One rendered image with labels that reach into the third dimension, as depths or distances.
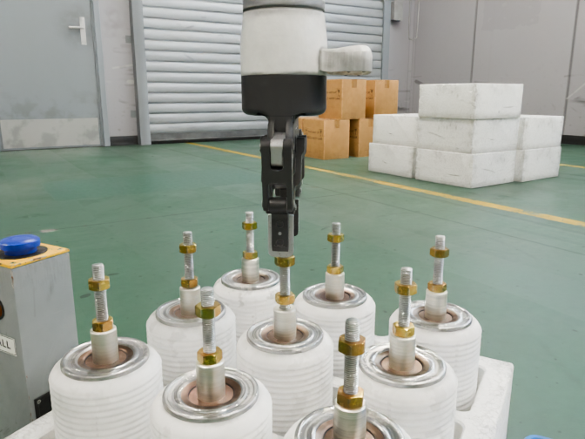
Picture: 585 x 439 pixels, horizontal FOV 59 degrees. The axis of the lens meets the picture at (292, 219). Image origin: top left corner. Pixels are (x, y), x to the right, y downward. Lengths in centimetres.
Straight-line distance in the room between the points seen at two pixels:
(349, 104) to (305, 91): 368
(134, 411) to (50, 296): 20
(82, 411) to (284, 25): 35
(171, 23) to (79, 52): 93
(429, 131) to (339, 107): 118
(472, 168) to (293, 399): 248
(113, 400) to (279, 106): 28
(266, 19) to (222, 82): 531
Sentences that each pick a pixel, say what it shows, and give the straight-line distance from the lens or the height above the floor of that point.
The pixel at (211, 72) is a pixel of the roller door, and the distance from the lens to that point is 572.
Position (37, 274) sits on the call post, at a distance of 62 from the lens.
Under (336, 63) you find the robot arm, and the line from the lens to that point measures 44.
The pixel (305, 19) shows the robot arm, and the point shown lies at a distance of 45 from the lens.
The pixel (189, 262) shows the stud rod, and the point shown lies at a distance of 56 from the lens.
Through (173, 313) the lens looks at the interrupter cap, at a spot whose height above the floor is 25.
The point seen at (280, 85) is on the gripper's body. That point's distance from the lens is 44.
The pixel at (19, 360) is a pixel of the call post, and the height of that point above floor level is 21.
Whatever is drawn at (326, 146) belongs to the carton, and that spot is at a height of 10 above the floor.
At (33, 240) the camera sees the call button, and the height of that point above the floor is 33.
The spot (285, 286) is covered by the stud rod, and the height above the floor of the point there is 30.
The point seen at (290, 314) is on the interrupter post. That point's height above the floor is 28.
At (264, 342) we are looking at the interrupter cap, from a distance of 51.
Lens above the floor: 48
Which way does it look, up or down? 13 degrees down
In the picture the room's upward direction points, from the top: straight up
